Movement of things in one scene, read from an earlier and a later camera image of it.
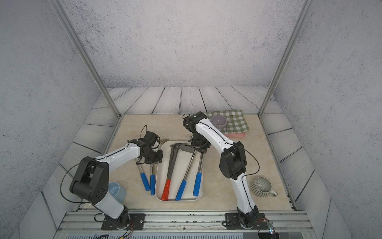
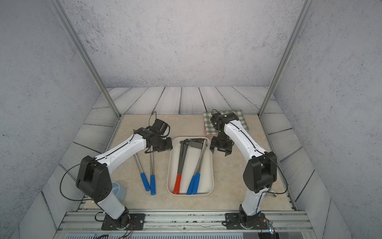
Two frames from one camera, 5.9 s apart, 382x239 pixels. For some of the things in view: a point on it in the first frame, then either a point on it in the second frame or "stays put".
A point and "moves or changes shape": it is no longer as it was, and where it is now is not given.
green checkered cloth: [236, 121] stays put
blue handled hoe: [183, 184] → [200, 144]
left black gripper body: [154, 157] → [163, 144]
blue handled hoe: [196, 188] stays put
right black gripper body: [199, 143] → [222, 143]
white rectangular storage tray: [180, 168] moves or changes shape
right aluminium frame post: [305, 12] stays put
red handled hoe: [174, 148] → [197, 143]
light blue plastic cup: [118, 191] stays put
